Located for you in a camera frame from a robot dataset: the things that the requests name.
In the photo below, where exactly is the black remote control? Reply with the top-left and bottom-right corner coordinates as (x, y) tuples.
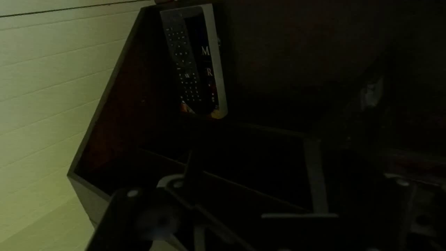
(160, 10), (206, 108)

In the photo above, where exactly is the dark wooden secretary desk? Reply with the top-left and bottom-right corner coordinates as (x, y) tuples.
(66, 0), (446, 251)

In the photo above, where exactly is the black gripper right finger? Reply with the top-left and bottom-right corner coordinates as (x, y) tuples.
(342, 138), (446, 251)

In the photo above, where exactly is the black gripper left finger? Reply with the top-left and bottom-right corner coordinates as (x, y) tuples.
(85, 134), (243, 251)

